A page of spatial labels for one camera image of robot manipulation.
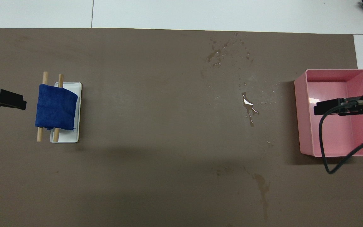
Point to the blue towel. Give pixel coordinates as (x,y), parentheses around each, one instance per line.
(57,107)

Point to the water puddle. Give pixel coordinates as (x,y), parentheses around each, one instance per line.
(247,104)

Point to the pink plastic bin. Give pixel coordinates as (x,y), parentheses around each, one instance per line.
(336,138)

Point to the white rack with wooden rods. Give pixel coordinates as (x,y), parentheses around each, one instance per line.
(68,135)

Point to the brown table mat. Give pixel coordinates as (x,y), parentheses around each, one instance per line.
(156,126)

